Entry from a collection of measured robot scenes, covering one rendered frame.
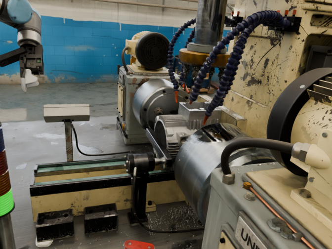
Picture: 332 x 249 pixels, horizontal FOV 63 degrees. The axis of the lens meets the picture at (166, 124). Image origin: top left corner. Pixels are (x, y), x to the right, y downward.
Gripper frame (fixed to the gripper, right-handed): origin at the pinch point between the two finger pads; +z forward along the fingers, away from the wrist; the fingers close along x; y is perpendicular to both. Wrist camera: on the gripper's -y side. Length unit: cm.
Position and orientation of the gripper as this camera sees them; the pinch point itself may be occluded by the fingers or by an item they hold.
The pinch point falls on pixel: (23, 89)
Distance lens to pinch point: 120.8
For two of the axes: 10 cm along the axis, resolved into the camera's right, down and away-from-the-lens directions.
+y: 9.5, -0.4, 3.1
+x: -2.8, 3.2, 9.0
